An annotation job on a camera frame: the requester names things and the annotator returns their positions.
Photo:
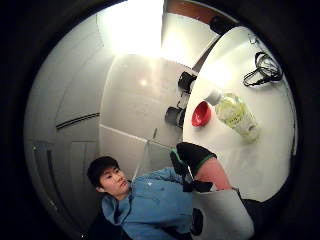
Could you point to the clear bottle with green label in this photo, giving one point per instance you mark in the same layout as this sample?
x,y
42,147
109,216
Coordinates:
x,y
236,116

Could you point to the small clear plastic piece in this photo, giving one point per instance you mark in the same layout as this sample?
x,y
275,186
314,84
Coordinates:
x,y
253,38

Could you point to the red bowl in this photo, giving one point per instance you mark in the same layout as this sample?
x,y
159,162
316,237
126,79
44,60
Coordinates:
x,y
201,114

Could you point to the brown wooden door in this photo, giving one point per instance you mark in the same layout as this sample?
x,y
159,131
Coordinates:
x,y
190,8

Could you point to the the person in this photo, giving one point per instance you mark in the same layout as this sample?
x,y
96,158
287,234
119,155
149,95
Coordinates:
x,y
150,200

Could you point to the black cylindrical camera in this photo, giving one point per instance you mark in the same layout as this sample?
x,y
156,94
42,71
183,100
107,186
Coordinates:
x,y
173,116

